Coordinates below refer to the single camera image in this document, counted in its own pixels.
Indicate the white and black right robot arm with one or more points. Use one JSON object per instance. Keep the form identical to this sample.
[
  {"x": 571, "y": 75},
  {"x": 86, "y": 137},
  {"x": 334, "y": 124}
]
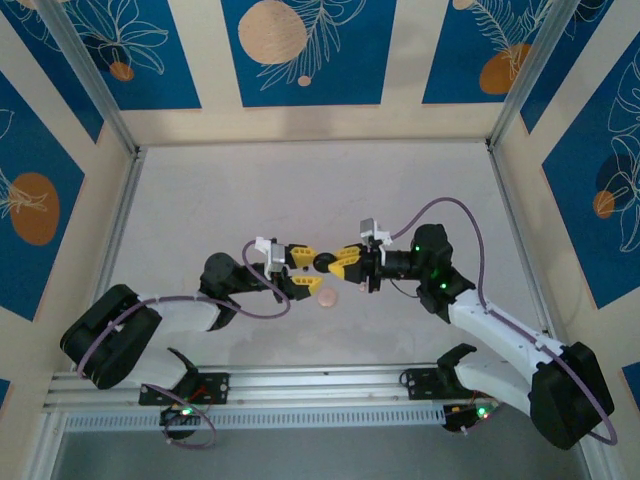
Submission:
[{"x": 500, "y": 320}]

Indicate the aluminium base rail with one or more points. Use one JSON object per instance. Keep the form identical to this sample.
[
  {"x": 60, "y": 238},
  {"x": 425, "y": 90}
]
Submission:
[{"x": 310, "y": 385}]

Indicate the aluminium table side rail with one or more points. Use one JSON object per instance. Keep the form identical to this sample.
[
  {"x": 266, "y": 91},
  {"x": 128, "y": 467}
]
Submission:
[
  {"x": 501, "y": 172},
  {"x": 119, "y": 235}
]

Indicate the round pink charging case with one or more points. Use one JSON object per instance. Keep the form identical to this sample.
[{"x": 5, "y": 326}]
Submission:
[{"x": 327, "y": 298}]

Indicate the aluminium frame post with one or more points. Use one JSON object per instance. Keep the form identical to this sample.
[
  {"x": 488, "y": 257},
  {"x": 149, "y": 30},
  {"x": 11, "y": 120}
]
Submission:
[
  {"x": 540, "y": 60},
  {"x": 90, "y": 75}
]

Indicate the glossy black earbud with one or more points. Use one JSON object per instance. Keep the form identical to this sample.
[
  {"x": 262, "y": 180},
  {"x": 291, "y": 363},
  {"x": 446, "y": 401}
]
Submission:
[{"x": 322, "y": 261}]

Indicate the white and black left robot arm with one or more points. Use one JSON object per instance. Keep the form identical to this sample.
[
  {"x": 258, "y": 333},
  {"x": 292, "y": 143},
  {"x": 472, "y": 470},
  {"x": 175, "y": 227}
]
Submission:
[{"x": 180, "y": 312}]

